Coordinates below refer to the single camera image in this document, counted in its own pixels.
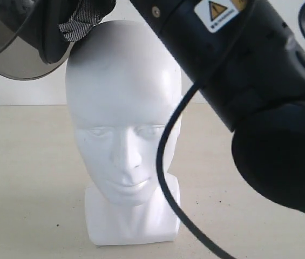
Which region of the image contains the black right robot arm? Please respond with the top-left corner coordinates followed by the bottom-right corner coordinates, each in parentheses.
top-left (132, 1), bottom-right (305, 213)

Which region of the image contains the white mannequin head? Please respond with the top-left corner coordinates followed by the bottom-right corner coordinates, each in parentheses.
top-left (65, 20), bottom-right (182, 246)

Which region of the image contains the black helmet with visor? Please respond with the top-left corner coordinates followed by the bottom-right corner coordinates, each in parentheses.
top-left (0, 1), bottom-right (116, 80)

